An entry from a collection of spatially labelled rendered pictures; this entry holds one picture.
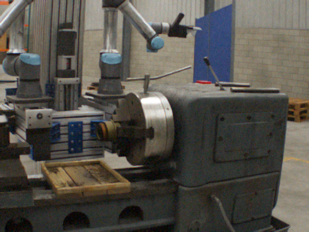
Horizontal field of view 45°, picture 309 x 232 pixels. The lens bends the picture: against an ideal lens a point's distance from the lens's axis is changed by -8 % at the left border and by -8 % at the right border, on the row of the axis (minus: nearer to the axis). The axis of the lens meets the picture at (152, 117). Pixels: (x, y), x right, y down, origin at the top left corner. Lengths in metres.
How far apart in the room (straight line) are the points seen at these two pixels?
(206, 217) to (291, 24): 11.30
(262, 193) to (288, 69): 10.92
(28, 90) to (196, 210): 1.03
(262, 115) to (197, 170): 0.41
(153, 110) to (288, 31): 11.34
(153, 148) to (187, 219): 0.36
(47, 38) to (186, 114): 1.03
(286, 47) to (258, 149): 11.03
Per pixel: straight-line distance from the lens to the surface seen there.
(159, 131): 1.61
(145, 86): 1.68
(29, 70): 2.10
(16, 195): 1.44
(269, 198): 2.01
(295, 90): 12.65
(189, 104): 1.61
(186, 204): 1.72
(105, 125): 1.67
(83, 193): 1.54
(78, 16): 2.39
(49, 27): 2.33
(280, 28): 12.98
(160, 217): 1.74
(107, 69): 2.28
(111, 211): 1.64
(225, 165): 1.77
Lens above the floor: 1.42
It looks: 9 degrees down
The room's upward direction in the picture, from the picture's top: 2 degrees clockwise
